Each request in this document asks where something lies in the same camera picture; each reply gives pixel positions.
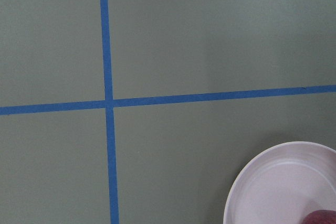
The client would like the red apple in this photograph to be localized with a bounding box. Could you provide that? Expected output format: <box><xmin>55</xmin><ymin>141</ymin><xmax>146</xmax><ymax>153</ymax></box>
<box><xmin>302</xmin><ymin>210</ymin><xmax>336</xmax><ymax>224</ymax></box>

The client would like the pink plate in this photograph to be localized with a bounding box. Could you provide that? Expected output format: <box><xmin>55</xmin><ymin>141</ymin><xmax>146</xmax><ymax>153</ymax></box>
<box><xmin>223</xmin><ymin>141</ymin><xmax>335</xmax><ymax>223</ymax></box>

